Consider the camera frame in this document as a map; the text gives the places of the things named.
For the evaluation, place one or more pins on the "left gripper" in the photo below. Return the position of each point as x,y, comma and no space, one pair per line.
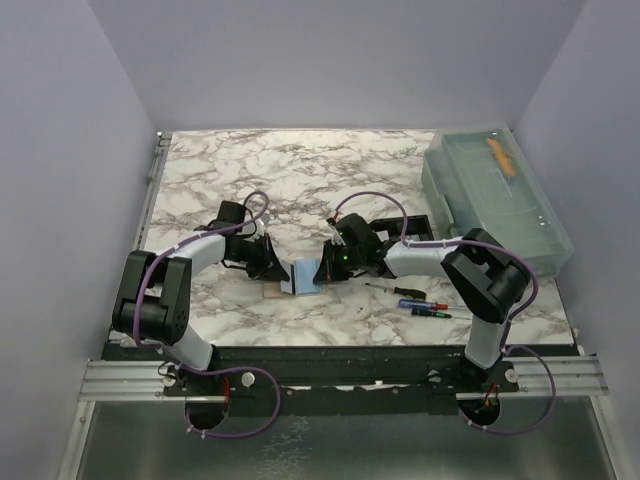
269,267

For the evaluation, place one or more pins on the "blue red screwdriver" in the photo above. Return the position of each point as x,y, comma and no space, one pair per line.
414,303

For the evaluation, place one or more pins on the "orange tool in box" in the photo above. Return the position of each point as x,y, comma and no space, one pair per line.
502,158

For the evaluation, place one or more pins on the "aluminium frame rail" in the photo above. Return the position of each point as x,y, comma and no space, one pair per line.
136,381

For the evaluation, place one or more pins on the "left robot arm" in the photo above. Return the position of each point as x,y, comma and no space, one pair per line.
152,305

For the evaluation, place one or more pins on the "clear plastic storage box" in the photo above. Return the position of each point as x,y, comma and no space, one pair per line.
466,188

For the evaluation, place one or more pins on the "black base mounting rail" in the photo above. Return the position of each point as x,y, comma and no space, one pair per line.
346,381

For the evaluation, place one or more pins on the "black yellow screwdriver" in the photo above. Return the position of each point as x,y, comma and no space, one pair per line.
400,291

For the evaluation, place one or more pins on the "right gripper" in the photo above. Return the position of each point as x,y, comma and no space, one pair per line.
329,271

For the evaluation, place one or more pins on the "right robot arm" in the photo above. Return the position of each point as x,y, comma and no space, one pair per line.
489,279

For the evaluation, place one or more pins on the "blue green screwdriver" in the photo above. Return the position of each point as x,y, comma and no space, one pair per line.
456,314

